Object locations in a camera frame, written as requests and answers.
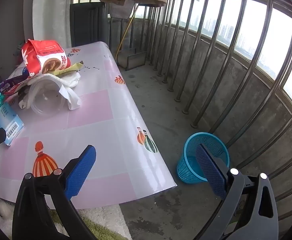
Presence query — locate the clear plastic cup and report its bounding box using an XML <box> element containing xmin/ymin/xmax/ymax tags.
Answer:
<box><xmin>28</xmin><ymin>80</ymin><xmax>65</xmax><ymax>117</ymax></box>

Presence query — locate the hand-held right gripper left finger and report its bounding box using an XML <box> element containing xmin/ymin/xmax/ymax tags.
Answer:
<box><xmin>12</xmin><ymin>144</ymin><xmax>98</xmax><ymax>240</ymax></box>

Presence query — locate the purple yellow noodle packet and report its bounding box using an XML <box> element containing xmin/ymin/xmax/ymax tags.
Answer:
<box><xmin>0</xmin><ymin>75</ymin><xmax>30</xmax><ymax>95</ymax></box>

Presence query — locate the grey hanging cloth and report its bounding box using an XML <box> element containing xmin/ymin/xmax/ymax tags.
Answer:
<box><xmin>110</xmin><ymin>0</ymin><xmax>136</xmax><ymax>20</ymax></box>

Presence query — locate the yellow-green wrapper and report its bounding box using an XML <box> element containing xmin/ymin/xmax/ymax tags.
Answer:
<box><xmin>52</xmin><ymin>60</ymin><xmax>84</xmax><ymax>77</ymax></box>

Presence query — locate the red snack bag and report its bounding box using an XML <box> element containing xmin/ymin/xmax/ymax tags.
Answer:
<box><xmin>21</xmin><ymin>39</ymin><xmax>72</xmax><ymax>78</ymax></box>

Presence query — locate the white tissue paper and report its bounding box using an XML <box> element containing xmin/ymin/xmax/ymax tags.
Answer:
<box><xmin>58</xmin><ymin>80</ymin><xmax>83</xmax><ymax>110</ymax></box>

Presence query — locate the dark metal door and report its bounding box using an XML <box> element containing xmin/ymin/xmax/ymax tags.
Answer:
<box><xmin>70</xmin><ymin>1</ymin><xmax>106</xmax><ymax>47</ymax></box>

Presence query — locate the metal dustpan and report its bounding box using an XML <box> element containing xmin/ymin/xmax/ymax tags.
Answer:
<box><xmin>116</xmin><ymin>47</ymin><xmax>148</xmax><ymax>71</ymax></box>

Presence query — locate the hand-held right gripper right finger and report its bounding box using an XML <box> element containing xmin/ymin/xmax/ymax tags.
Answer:
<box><xmin>195</xmin><ymin>144</ymin><xmax>279</xmax><ymax>240</ymax></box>

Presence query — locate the metal balcony railing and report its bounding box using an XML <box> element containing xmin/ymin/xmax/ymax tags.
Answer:
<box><xmin>158</xmin><ymin>0</ymin><xmax>292</xmax><ymax>230</ymax></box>

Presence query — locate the blue plastic basket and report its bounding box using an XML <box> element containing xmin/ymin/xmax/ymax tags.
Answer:
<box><xmin>176</xmin><ymin>132</ymin><xmax>230</xmax><ymax>184</ymax></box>

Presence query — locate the white green shaggy rug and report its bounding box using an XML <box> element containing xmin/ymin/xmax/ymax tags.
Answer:
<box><xmin>0</xmin><ymin>197</ymin><xmax>133</xmax><ymax>240</ymax></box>

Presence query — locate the pink patterned tablecloth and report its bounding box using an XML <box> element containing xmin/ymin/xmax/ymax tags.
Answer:
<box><xmin>0</xmin><ymin>41</ymin><xmax>178</xmax><ymax>210</ymax></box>

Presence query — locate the blue white paper box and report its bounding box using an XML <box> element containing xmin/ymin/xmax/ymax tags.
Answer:
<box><xmin>0</xmin><ymin>102</ymin><xmax>25</xmax><ymax>147</ymax></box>

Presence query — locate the yellow broom handle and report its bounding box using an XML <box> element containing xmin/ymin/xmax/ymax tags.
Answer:
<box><xmin>114</xmin><ymin>17</ymin><xmax>134</xmax><ymax>57</ymax></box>

